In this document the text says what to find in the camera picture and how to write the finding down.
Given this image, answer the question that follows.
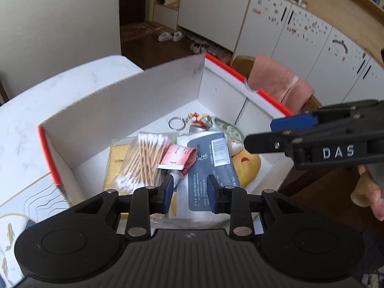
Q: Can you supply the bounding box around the bagged bread slice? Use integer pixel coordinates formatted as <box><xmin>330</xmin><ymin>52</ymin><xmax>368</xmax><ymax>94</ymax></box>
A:
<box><xmin>103</xmin><ymin>144</ymin><xmax>134</xmax><ymax>192</ymax></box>

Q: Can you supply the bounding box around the person's right hand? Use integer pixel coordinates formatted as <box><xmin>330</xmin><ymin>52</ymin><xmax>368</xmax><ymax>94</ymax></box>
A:
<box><xmin>358</xmin><ymin>164</ymin><xmax>384</xmax><ymax>222</ymax></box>

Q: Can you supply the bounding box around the pink towel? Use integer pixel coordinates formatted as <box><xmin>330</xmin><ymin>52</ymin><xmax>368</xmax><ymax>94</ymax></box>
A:
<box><xmin>247</xmin><ymin>54</ymin><xmax>315</xmax><ymax>111</ymax></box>

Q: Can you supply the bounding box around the patterned floor rug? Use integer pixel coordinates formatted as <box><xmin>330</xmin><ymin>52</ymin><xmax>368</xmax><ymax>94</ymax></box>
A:
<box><xmin>120</xmin><ymin>21</ymin><xmax>170</xmax><ymax>44</ymax></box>

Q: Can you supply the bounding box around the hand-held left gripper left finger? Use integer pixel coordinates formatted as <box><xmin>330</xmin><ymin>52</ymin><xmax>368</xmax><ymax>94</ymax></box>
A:
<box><xmin>73</xmin><ymin>174</ymin><xmax>175</xmax><ymax>240</ymax></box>

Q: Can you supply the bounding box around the stickered white base cabinet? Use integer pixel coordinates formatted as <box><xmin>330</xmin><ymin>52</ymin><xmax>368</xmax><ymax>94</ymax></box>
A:
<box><xmin>234</xmin><ymin>0</ymin><xmax>384</xmax><ymax>108</ymax></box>

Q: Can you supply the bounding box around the bag of cotton swabs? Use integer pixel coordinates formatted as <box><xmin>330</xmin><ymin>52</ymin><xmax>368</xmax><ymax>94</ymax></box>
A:
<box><xmin>115</xmin><ymin>132</ymin><xmax>174</xmax><ymax>193</ymax></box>

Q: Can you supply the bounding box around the row of assorted house shoes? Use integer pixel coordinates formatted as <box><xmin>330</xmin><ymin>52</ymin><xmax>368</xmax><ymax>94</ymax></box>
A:
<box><xmin>190</xmin><ymin>41</ymin><xmax>234</xmax><ymax>64</ymax></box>

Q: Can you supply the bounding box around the orange keychain charm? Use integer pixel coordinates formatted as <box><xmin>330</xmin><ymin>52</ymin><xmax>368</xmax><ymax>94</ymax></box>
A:
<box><xmin>168</xmin><ymin>112</ymin><xmax>211</xmax><ymax>131</ymax></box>

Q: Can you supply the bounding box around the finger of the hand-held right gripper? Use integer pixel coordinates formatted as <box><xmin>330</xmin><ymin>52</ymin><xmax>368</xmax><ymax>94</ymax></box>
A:
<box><xmin>244</xmin><ymin>131</ymin><xmax>369</xmax><ymax>157</ymax></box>
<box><xmin>270</xmin><ymin>98</ymin><xmax>384</xmax><ymax>133</ymax></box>

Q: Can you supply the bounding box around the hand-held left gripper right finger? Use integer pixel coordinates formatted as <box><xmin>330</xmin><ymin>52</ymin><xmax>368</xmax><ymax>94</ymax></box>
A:
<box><xmin>208</xmin><ymin>174</ymin><xmax>309</xmax><ymax>240</ymax></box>

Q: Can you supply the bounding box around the plain white base cabinet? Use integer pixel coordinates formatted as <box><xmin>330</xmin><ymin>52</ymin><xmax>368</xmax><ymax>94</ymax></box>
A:
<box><xmin>177</xmin><ymin>0</ymin><xmax>252</xmax><ymax>54</ymax></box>

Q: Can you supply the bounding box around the pink tube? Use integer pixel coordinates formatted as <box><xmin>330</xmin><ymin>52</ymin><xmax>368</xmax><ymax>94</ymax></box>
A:
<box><xmin>157</xmin><ymin>144</ymin><xmax>197</xmax><ymax>185</ymax></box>

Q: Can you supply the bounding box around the yellow plush toy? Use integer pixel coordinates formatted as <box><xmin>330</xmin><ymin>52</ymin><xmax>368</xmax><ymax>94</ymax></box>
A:
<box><xmin>230</xmin><ymin>151</ymin><xmax>262</xmax><ymax>187</ymax></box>

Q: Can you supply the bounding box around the red cardboard box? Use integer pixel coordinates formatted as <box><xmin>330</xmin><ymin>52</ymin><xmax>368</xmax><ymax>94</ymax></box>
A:
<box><xmin>37</xmin><ymin>53</ymin><xmax>296</xmax><ymax>200</ymax></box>

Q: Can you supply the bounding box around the grey wet wipes pack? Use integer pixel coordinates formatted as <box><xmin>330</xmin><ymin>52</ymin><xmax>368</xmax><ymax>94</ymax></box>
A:
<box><xmin>167</xmin><ymin>130</ymin><xmax>242</xmax><ymax>227</ymax></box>

